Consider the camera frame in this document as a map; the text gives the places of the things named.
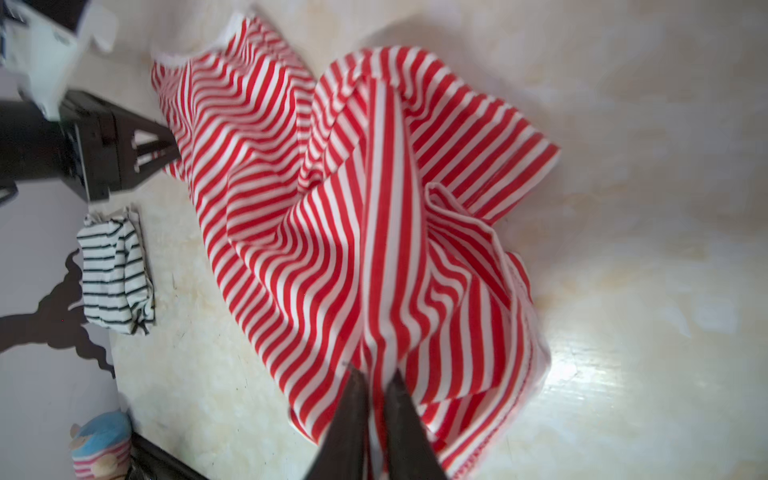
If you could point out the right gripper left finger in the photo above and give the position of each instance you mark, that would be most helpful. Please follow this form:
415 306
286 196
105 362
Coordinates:
343 451

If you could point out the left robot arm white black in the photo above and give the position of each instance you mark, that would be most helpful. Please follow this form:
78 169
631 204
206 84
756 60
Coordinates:
32 147

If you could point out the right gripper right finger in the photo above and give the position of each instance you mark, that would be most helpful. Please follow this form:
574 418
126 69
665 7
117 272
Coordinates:
408 451

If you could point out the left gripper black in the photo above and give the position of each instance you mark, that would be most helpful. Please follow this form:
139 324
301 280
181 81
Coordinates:
100 135

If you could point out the plush doll head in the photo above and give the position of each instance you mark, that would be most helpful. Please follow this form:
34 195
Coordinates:
101 449

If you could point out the red white striped tank top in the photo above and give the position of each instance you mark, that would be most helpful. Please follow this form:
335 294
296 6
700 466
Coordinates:
349 222

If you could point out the black white striped tank top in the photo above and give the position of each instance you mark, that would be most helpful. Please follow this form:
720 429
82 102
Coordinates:
117 290

